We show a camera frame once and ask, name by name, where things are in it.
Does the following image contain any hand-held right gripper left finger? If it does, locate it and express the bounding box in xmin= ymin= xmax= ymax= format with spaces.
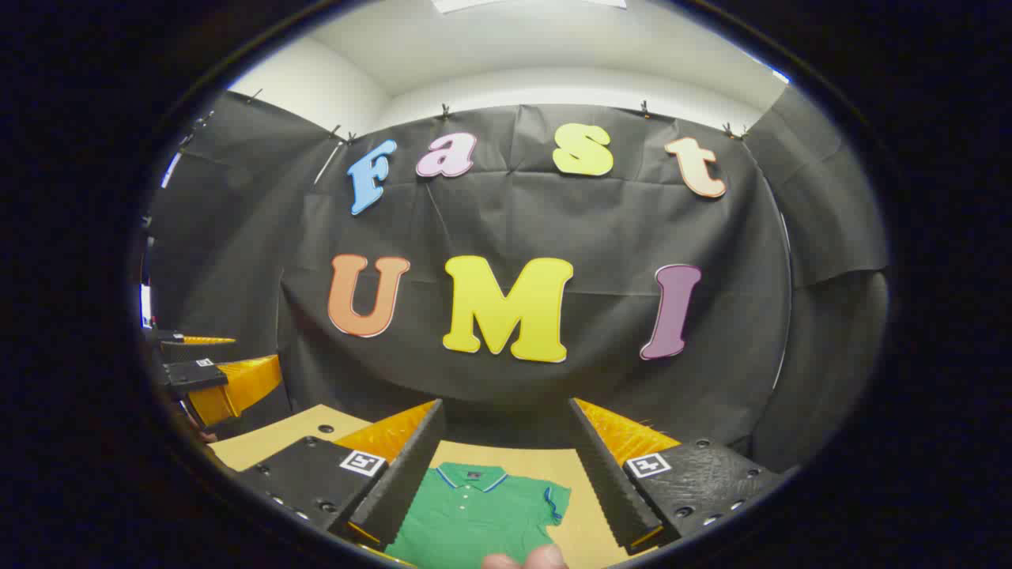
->
xmin=233 ymin=398 xmax=447 ymax=554

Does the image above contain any black backdrop cloth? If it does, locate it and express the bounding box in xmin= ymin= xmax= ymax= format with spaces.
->
xmin=146 ymin=83 xmax=890 ymax=475

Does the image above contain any green T-shirt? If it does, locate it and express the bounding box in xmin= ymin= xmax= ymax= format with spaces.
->
xmin=385 ymin=462 xmax=572 ymax=569

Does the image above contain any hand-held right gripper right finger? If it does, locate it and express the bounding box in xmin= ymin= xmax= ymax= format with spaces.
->
xmin=567 ymin=397 xmax=787 ymax=556

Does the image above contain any white ceiling light panel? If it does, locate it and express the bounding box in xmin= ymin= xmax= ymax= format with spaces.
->
xmin=433 ymin=0 xmax=627 ymax=14

